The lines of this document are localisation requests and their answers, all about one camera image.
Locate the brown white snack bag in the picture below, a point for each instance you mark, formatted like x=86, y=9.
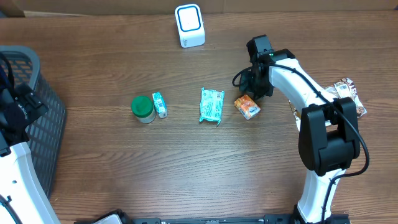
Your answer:
x=341, y=89

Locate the teal tissue pack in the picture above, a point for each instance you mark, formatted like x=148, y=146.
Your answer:
x=211, y=105

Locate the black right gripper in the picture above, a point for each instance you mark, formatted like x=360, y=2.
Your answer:
x=246, y=86

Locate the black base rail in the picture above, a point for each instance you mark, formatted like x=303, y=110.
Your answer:
x=211, y=221

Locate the grey plastic basket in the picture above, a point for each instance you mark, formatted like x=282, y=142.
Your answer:
x=46, y=133

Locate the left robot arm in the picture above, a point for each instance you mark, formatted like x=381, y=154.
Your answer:
x=23, y=199

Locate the green lid jar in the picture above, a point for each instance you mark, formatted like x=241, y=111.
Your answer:
x=143, y=109

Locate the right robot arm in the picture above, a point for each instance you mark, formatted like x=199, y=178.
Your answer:
x=328, y=140

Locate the orange small box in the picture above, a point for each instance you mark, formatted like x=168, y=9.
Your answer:
x=247, y=107

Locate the white barcode scanner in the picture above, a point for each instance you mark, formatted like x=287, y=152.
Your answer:
x=190, y=25

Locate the teal white small carton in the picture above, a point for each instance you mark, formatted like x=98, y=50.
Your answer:
x=160, y=106

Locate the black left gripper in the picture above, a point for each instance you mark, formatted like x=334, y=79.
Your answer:
x=23, y=101

